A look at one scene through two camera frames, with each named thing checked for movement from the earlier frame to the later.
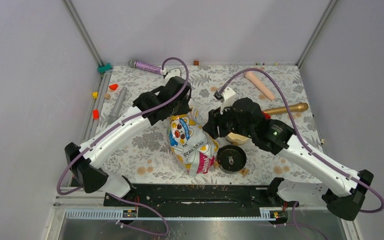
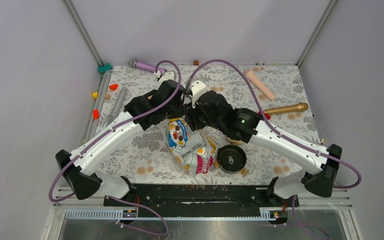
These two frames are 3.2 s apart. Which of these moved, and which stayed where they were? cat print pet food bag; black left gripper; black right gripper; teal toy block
Moved: black right gripper
Stayed: cat print pet food bag; black left gripper; teal toy block
